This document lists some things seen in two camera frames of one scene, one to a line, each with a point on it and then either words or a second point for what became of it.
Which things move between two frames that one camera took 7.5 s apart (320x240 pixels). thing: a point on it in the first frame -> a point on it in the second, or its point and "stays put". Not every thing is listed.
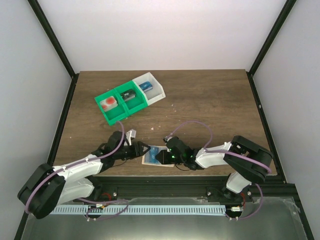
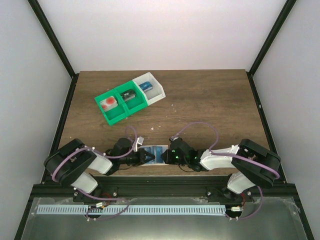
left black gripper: (140, 151) -> (141, 158)
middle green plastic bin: (132, 98) stays put
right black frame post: (286, 10) stays put
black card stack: (128, 94) stays put
